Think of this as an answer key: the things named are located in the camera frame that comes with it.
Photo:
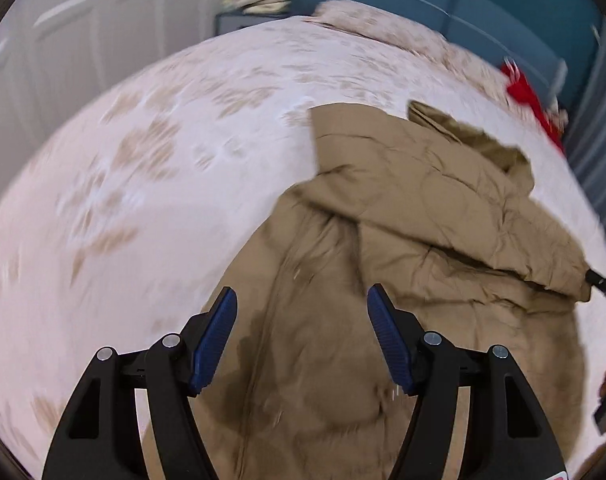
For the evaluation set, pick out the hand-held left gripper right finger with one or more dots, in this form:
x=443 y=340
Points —
x=385 y=335

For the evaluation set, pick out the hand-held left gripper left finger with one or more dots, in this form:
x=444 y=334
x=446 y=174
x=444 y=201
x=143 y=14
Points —
x=215 y=340

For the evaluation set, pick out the tan puffer jacket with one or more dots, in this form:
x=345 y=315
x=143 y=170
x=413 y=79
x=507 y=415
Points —
x=408 y=220

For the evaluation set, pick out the grey-blue curtain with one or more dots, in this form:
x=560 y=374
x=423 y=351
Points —
x=600 y=125

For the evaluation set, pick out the pink floral bedspread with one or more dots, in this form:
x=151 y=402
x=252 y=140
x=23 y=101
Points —
x=183 y=160

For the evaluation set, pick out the red cloth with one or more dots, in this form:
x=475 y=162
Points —
x=525 y=87

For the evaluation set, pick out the floral pillow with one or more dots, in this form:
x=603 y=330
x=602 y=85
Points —
x=363 y=20

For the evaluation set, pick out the blue nightstand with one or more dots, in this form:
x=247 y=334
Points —
x=238 y=22

